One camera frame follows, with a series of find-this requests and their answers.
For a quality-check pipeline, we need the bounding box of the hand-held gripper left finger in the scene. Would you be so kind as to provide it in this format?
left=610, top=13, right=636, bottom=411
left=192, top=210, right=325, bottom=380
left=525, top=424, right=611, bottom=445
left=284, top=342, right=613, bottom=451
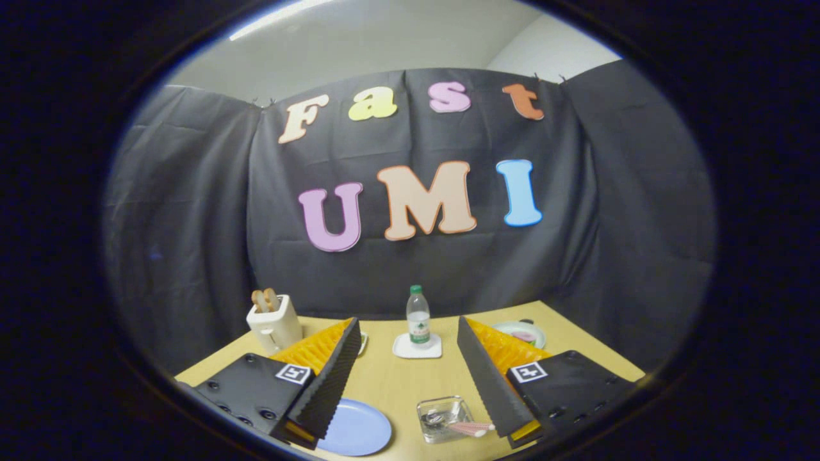
left=189, top=317, right=363, bottom=450

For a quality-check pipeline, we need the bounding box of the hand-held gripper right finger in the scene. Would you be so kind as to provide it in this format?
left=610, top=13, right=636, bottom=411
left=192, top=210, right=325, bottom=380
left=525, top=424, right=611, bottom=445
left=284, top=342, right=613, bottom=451
left=456, top=315, right=636, bottom=449

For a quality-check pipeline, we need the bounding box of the fork with red checked handle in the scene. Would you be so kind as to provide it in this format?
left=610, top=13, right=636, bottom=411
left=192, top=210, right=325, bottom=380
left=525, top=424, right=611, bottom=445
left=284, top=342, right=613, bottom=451
left=442, top=417, right=496, bottom=432

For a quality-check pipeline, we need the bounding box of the spoon with red checked handle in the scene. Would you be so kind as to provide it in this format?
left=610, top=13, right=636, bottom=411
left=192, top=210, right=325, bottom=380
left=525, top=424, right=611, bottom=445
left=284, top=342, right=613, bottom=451
left=423, top=412, right=489, bottom=439

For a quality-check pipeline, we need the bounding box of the pale green oval plate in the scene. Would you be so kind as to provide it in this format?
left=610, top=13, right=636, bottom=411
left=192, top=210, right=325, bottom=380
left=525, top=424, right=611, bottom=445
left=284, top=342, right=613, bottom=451
left=492, top=320, right=547, bottom=350

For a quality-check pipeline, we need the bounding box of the blue plate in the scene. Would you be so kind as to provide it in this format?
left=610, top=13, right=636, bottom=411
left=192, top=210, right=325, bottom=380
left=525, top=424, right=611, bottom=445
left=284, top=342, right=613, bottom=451
left=317, top=398, right=393, bottom=457

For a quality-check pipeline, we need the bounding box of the cream toaster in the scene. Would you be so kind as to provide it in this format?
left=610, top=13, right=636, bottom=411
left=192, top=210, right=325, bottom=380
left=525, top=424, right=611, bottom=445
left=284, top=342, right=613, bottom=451
left=246, top=295, right=304, bottom=356

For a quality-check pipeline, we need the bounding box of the white square coaster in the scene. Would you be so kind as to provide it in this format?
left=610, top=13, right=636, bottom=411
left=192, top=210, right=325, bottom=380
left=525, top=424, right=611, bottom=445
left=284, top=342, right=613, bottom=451
left=392, top=332, right=443, bottom=359

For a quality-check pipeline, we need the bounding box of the clear water bottle green cap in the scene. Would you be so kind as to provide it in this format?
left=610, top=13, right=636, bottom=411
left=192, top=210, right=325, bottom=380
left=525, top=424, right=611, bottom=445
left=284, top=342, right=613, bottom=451
left=406, top=285, right=432, bottom=348

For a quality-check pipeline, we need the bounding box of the metal wire cutlery basket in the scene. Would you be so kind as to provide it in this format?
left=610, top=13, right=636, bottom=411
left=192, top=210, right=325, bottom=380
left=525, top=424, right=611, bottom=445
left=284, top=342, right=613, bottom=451
left=416, top=396, right=478, bottom=444

